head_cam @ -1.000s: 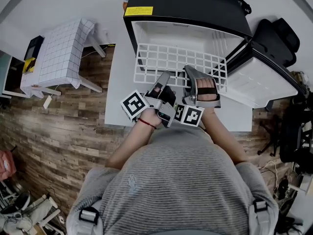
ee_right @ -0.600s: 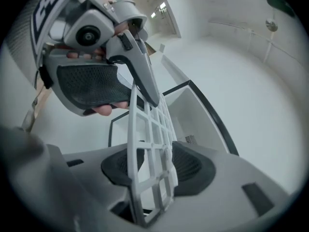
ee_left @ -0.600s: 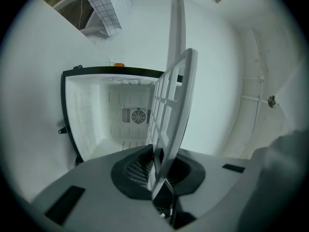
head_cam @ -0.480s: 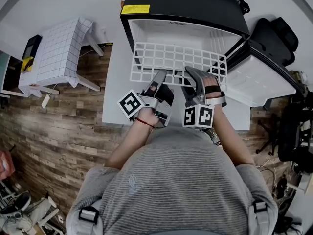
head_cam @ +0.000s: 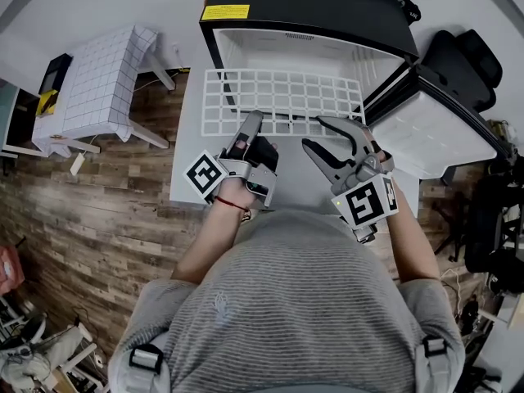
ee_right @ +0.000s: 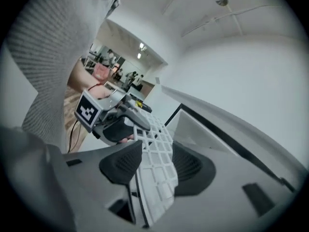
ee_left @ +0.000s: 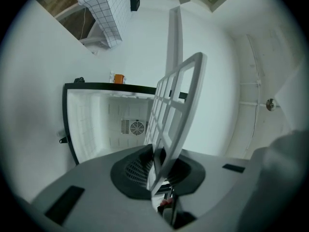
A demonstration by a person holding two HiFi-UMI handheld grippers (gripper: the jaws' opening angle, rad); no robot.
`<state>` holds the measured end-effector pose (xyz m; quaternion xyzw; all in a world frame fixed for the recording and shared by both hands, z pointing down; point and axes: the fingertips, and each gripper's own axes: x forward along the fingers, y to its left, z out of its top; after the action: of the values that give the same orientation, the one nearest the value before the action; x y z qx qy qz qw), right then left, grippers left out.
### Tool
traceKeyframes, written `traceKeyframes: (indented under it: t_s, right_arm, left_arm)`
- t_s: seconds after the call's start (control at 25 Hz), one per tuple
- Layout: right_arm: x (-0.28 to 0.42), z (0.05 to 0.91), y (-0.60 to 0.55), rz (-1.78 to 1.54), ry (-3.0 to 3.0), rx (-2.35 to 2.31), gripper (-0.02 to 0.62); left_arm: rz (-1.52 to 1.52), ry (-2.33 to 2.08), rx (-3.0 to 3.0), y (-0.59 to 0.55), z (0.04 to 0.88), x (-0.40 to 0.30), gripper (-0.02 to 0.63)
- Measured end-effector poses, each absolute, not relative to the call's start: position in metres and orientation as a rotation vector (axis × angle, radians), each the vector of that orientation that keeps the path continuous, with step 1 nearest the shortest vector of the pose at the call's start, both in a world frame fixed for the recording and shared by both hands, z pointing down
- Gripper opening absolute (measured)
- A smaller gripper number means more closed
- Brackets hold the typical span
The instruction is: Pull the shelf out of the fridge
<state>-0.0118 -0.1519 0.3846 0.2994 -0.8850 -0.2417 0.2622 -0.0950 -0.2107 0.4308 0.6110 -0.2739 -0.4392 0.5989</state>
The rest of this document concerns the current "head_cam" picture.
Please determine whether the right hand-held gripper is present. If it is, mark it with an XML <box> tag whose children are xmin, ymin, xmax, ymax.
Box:
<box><xmin>301</xmin><ymin>115</ymin><xmax>400</xmax><ymax>245</ymax></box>

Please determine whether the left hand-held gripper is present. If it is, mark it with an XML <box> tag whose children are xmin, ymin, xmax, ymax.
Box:
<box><xmin>183</xmin><ymin>110</ymin><xmax>281</xmax><ymax>210</ymax></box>

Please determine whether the white wire fridge shelf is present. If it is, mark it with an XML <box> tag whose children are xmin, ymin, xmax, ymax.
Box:
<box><xmin>201</xmin><ymin>68</ymin><xmax>367</xmax><ymax>137</ymax></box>

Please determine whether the person's left forearm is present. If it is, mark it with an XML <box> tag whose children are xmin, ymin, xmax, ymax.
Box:
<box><xmin>170</xmin><ymin>198</ymin><xmax>251</xmax><ymax>284</ymax></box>

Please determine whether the person's right hand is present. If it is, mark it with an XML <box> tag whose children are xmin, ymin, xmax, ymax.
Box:
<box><xmin>362</xmin><ymin>127</ymin><xmax>390</xmax><ymax>164</ymax></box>

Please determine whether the person's left hand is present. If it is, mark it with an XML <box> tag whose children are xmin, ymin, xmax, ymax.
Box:
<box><xmin>214</xmin><ymin>174</ymin><xmax>252</xmax><ymax>211</ymax></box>

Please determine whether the white work table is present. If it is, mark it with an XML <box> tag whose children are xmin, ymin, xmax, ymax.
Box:
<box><xmin>362</xmin><ymin>63</ymin><xmax>513</xmax><ymax>182</ymax></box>

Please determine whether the white side table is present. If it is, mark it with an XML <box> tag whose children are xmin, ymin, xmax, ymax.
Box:
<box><xmin>48</xmin><ymin>53</ymin><xmax>178</xmax><ymax>157</ymax></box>

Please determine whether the black mesh office chair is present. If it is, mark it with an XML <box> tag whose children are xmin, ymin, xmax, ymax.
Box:
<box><xmin>419</xmin><ymin>29</ymin><xmax>504</xmax><ymax>114</ymax></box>

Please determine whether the white checked tablecloth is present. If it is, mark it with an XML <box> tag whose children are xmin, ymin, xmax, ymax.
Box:
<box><xmin>31</xmin><ymin>25</ymin><xmax>159</xmax><ymax>159</ymax></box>

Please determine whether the black bag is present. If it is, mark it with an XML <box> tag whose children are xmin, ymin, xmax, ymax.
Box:
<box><xmin>386</xmin><ymin>0</ymin><xmax>422</xmax><ymax>26</ymax></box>

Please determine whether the grey striped shirt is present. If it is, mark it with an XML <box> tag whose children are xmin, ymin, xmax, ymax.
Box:
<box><xmin>108</xmin><ymin>209</ymin><xmax>466</xmax><ymax>393</ymax></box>

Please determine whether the black wheeled chair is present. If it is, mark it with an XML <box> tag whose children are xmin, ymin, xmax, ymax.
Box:
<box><xmin>433</xmin><ymin>169</ymin><xmax>524</xmax><ymax>294</ymax></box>

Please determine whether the white power strip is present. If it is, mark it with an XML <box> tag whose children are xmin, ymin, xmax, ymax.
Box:
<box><xmin>69</xmin><ymin>152</ymin><xmax>87</xmax><ymax>177</ymax></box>

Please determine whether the black box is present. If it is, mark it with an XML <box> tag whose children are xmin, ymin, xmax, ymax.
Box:
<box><xmin>38</xmin><ymin>53</ymin><xmax>75</xmax><ymax>96</ymax></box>

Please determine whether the yellow box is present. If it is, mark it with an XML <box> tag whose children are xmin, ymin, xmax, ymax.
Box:
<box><xmin>35</xmin><ymin>89</ymin><xmax>60</xmax><ymax>118</ymax></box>

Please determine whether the white floor machine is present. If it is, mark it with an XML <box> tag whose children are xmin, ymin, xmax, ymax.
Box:
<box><xmin>0</xmin><ymin>313</ymin><xmax>100</xmax><ymax>393</ymax></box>

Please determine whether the red string bracelet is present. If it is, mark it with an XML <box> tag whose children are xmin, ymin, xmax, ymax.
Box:
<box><xmin>213</xmin><ymin>195</ymin><xmax>252</xmax><ymax>222</ymax></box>

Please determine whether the black strap buckle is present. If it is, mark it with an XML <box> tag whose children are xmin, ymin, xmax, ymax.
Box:
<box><xmin>129</xmin><ymin>344</ymin><xmax>165</xmax><ymax>374</ymax></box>
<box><xmin>421</xmin><ymin>336</ymin><xmax>449</xmax><ymax>360</ymax></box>

